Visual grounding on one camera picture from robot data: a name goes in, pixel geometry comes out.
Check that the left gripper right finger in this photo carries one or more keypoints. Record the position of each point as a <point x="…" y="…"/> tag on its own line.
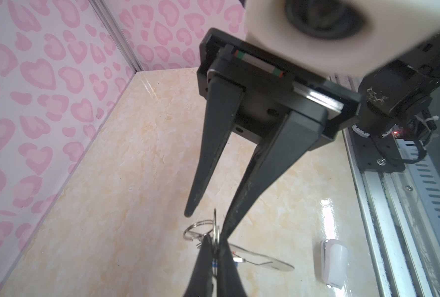
<point x="228" y="280"/>

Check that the blue tagged key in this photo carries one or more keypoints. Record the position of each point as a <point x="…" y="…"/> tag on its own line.
<point x="218" y="263"/>

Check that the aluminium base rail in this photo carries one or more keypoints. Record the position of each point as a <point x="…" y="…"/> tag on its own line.
<point x="399" y="199"/>

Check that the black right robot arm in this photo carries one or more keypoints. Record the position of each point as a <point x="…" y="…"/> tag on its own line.
<point x="398" y="91"/>

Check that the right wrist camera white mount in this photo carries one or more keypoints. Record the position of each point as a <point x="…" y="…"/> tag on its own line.
<point x="344" y="37"/>

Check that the small white plastic object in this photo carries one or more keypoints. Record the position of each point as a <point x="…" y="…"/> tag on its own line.
<point x="334" y="262"/>

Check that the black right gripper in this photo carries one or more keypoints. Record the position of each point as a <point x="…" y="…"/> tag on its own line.
<point x="248" y="91"/>

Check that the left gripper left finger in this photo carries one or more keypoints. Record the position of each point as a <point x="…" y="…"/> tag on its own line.
<point x="201" y="280"/>

